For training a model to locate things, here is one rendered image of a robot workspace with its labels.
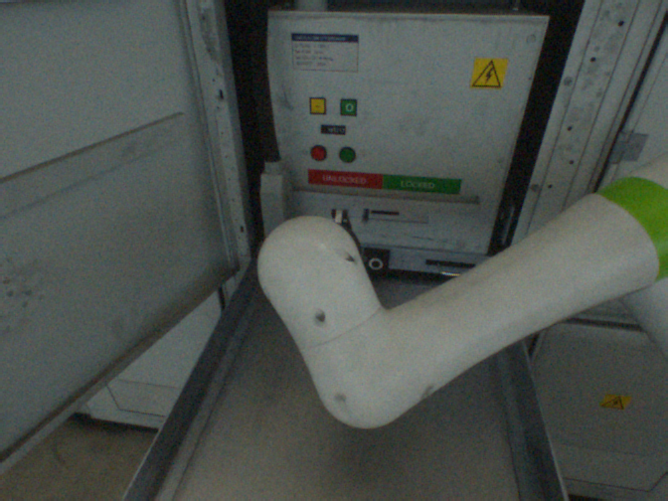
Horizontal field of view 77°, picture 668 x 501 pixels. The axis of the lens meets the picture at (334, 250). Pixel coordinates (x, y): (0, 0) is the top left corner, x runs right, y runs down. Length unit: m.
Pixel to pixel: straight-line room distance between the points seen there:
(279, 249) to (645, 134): 0.66
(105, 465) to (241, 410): 1.12
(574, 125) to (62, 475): 1.83
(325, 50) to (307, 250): 0.50
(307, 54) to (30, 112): 0.44
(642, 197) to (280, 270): 0.37
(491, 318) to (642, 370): 0.84
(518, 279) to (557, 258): 0.04
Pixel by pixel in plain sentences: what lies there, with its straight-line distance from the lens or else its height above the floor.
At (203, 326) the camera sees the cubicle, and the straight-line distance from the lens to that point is 1.22.
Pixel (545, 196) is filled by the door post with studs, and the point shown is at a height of 1.10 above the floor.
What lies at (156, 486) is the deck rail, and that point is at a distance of 0.74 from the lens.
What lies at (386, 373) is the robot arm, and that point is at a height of 1.15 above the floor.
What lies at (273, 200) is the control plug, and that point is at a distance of 0.83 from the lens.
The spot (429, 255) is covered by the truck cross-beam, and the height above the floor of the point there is 0.91.
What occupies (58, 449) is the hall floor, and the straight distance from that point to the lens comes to 1.96.
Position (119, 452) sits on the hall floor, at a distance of 1.85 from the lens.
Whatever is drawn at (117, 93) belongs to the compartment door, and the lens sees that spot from 0.77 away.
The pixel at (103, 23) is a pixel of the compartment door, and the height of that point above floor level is 1.39.
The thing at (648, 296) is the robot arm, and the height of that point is 1.09.
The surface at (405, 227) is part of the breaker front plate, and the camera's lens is 0.95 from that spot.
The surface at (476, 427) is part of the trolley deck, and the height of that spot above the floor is 0.85.
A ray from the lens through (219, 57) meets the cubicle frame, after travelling 0.84.
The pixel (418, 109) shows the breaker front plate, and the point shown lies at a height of 1.24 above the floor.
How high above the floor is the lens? 1.48
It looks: 36 degrees down
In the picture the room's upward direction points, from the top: straight up
